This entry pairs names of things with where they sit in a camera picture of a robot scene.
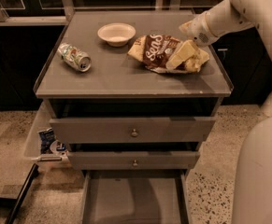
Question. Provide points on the middle grey drawer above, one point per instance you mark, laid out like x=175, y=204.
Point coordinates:
x=133, y=160

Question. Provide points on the black floor rail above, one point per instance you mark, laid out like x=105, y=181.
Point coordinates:
x=33, y=173

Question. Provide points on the blue snack package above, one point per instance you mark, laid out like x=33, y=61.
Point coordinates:
x=47, y=137

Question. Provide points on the green soda can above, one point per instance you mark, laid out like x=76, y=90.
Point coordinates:
x=74, y=57

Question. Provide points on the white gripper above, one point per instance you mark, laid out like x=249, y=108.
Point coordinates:
x=198, y=29

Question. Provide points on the brown chip bag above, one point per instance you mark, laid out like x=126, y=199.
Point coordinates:
x=154, y=51

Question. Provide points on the top grey drawer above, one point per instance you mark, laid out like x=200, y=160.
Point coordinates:
x=132, y=130

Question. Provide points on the white paper bowl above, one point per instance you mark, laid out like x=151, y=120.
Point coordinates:
x=117, y=34

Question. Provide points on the grey drawer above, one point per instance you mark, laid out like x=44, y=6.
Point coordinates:
x=135, y=197
x=133, y=160
x=132, y=130

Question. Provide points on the grey drawer cabinet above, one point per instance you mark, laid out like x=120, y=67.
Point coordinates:
x=118, y=86

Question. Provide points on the clear plastic bin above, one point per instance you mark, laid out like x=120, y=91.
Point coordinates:
x=32, y=149

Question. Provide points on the bottom grey drawer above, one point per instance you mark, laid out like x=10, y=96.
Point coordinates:
x=135, y=197

